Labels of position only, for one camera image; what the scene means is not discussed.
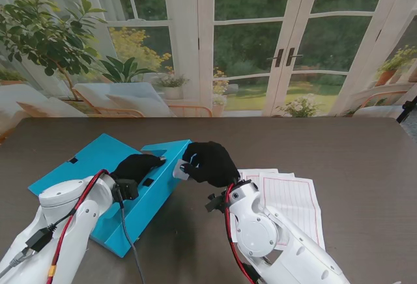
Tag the white peeled label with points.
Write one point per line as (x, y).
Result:
(178, 171)

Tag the blue file box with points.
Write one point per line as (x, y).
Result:
(97, 157)

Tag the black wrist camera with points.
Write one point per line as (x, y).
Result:
(127, 189)
(215, 203)

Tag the garden window backdrop banner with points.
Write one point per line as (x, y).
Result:
(247, 52)

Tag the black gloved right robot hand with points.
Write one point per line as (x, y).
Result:
(215, 163)

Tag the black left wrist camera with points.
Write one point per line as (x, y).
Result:
(127, 189)

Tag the black velcro patch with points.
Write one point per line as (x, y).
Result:
(72, 161)
(147, 182)

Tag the black backdrop stand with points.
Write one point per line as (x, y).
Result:
(407, 109)

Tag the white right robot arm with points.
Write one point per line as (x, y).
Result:
(260, 238)

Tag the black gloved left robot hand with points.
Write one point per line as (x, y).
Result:
(137, 166)

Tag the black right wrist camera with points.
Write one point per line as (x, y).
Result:
(215, 203)

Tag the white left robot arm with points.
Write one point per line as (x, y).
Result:
(32, 248)

